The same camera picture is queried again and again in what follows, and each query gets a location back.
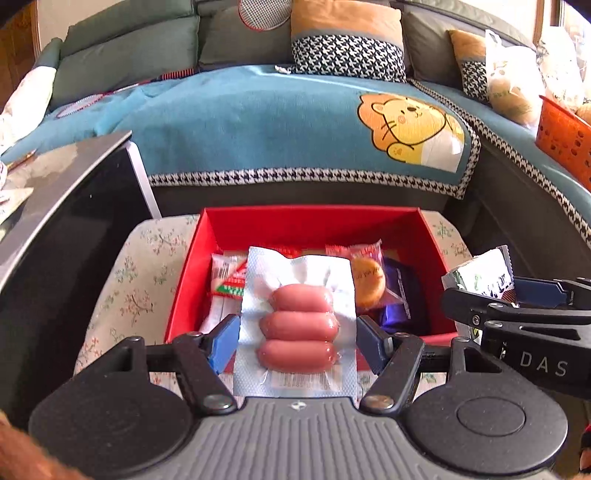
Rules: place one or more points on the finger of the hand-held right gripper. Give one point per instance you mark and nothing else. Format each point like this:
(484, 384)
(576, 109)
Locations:
(540, 290)
(508, 314)

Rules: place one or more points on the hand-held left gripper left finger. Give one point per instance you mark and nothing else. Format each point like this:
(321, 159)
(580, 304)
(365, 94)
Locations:
(224, 341)

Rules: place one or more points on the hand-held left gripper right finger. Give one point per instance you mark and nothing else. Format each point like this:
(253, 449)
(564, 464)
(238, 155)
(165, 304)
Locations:
(369, 346)

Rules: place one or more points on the clear pale cake packet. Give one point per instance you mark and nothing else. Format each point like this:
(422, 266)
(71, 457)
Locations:
(217, 314)

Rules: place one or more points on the green and white wafer packet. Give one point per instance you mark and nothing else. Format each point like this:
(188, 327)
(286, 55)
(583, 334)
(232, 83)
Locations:
(480, 277)

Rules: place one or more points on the red and green snack packet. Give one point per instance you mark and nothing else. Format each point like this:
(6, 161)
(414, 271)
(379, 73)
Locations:
(231, 281)

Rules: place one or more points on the clear orange pastry packet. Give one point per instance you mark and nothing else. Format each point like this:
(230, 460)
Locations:
(367, 281)

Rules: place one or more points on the purple wafer biscuit packet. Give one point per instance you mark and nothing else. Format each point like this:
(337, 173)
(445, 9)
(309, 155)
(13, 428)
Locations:
(406, 286)

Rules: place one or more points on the vacuum-packed sausage pack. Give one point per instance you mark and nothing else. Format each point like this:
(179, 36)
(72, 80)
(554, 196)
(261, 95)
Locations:
(295, 323)

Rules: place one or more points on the red cardboard box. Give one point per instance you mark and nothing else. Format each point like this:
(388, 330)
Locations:
(314, 226)

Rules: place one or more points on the teal houndstooth-edged sofa cover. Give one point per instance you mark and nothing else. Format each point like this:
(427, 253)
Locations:
(521, 152)

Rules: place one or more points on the orange plastic basket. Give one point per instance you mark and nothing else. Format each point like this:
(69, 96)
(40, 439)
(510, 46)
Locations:
(563, 138)

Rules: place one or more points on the grey sofa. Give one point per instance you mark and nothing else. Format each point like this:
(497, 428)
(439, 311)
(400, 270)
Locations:
(300, 196)

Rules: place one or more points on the white printed plastic bag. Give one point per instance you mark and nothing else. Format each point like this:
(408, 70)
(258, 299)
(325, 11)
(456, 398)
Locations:
(512, 83)

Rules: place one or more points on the teal lion print sofa cover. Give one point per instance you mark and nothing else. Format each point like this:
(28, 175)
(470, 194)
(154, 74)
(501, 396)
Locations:
(254, 124)

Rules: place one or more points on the clear plastic bag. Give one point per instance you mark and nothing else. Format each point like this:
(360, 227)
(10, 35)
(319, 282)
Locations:
(561, 69)

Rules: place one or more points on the small tan houndstooth pillow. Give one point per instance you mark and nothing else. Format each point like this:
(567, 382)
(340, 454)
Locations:
(471, 64)

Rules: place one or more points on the grey-green sofa back cushion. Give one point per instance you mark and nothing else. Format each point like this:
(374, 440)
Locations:
(244, 46)
(124, 50)
(429, 46)

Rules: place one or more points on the large tan houndstooth pillow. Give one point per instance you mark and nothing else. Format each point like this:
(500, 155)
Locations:
(346, 41)

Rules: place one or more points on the white cloth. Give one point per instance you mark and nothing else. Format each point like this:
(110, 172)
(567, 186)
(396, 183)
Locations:
(25, 106)

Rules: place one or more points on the round houndstooth cushion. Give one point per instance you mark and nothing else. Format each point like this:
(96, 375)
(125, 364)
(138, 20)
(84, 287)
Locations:
(263, 14)

